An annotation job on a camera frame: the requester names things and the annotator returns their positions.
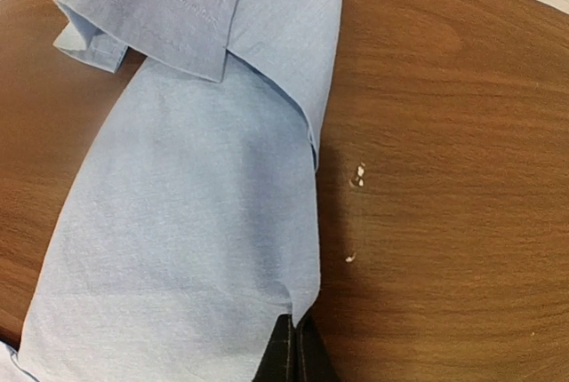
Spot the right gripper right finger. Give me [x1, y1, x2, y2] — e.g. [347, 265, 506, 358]
[295, 315, 340, 382]

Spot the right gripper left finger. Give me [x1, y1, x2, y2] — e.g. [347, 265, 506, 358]
[252, 314, 296, 382]

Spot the light blue shirt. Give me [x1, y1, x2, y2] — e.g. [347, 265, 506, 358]
[1, 0, 342, 381]

